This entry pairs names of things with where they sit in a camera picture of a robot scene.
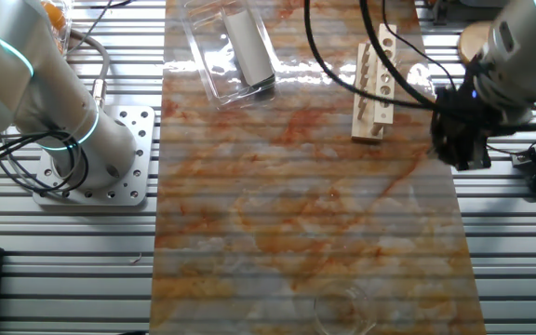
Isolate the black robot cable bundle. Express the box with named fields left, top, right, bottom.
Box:
left=0, top=0, right=536, bottom=194

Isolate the orange marble pattern mat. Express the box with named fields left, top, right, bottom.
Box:
left=149, top=0, right=487, bottom=335

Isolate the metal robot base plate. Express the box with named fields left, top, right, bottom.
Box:
left=33, top=104, right=156, bottom=208

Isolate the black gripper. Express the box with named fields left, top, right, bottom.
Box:
left=428, top=64, right=504, bottom=172

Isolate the wooden pole stand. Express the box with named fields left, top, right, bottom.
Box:
left=457, top=20, right=493, bottom=66

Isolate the dark metal clamp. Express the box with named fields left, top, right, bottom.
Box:
left=423, top=0, right=450, bottom=27

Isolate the clear glass beaker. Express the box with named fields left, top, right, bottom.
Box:
left=313, top=284, right=377, bottom=335

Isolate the wooden test tube rack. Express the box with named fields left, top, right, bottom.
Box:
left=350, top=23, right=398, bottom=144

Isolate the grey hose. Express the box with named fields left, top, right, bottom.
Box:
left=68, top=28, right=112, bottom=109

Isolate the clear plastic tray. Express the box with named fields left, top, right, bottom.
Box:
left=179, top=0, right=281, bottom=109

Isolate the orange fruit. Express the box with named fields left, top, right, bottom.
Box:
left=42, top=1, right=68, bottom=30

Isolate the grey rectangular block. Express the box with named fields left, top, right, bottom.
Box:
left=223, top=9, right=277, bottom=89

